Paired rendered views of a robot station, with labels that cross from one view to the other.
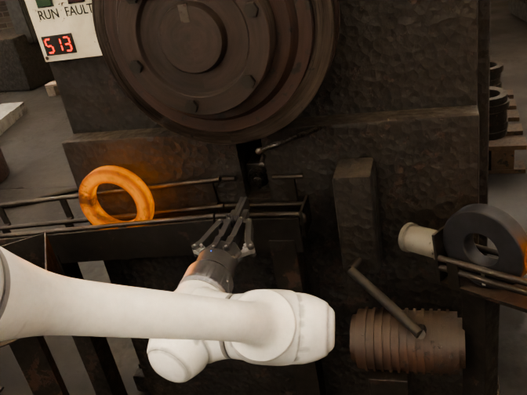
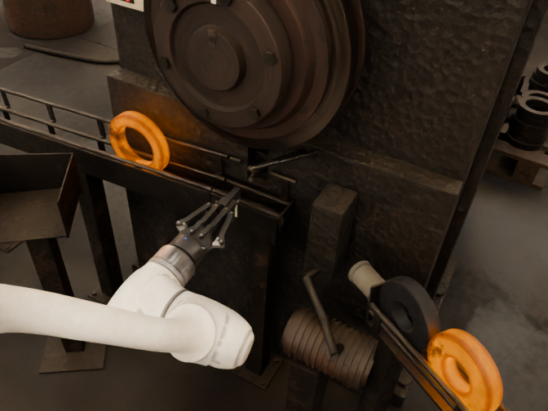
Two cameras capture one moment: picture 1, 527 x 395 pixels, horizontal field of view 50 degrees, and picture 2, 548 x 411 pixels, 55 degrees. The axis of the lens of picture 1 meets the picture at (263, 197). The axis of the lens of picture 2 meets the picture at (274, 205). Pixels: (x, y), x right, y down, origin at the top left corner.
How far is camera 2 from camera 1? 0.32 m
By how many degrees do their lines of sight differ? 15
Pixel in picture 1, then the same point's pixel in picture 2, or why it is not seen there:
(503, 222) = (422, 309)
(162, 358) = not seen: hidden behind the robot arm
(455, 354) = (358, 377)
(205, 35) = (226, 63)
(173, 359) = not seen: hidden behind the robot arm
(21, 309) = not seen: outside the picture
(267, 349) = (185, 355)
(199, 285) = (161, 271)
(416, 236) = (362, 276)
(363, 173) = (338, 209)
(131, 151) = (161, 105)
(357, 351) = (286, 343)
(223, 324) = (145, 342)
